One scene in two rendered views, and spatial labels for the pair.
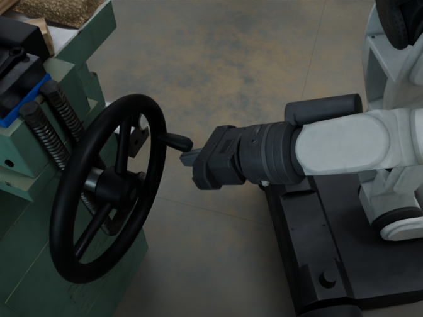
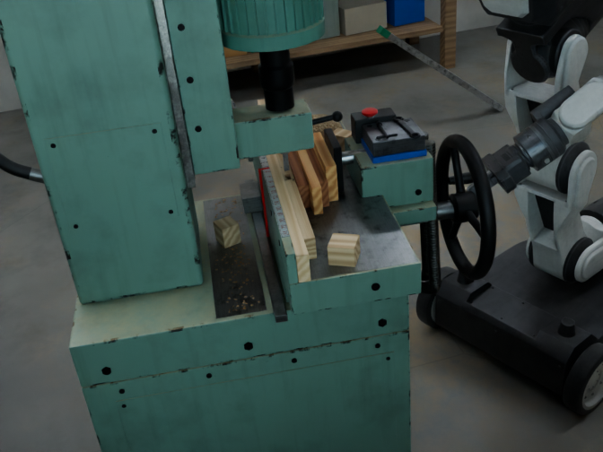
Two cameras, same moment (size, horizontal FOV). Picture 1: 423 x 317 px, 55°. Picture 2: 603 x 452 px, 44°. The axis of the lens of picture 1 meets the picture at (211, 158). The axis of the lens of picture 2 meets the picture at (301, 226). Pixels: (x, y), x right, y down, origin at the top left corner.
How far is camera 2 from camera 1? 123 cm
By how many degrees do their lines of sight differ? 31
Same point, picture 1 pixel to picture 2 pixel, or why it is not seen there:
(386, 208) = (568, 245)
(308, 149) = (571, 115)
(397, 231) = (587, 262)
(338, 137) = (583, 99)
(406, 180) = (581, 189)
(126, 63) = not seen: hidden behind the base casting
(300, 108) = (542, 108)
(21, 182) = (426, 204)
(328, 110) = (560, 99)
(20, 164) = (427, 187)
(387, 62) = (536, 96)
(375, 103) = not seen: hidden behind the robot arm
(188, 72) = not seen: hidden behind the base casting
